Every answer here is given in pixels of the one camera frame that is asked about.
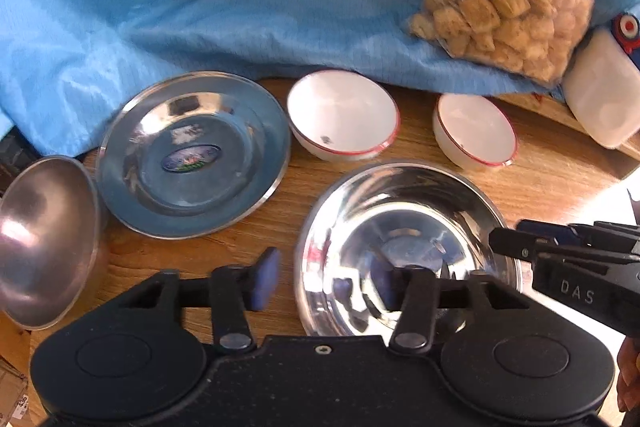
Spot black plastic crate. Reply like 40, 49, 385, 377
0, 132, 32, 198

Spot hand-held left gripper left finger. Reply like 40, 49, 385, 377
117, 247, 282, 354

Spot small white red-rimmed bowl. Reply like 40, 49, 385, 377
432, 93, 518, 172

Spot steel plate with sticker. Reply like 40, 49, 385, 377
95, 71, 292, 239

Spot large steel bowl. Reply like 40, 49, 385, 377
294, 162, 523, 338

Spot white plastic container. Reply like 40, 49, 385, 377
562, 12, 640, 150

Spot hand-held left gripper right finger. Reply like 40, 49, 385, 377
370, 264, 528, 356

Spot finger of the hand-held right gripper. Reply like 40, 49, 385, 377
487, 227, 542, 266
515, 218, 597, 249

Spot white bowl with dark spot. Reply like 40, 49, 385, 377
286, 71, 401, 162

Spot person's right hand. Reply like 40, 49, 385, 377
616, 336, 640, 415

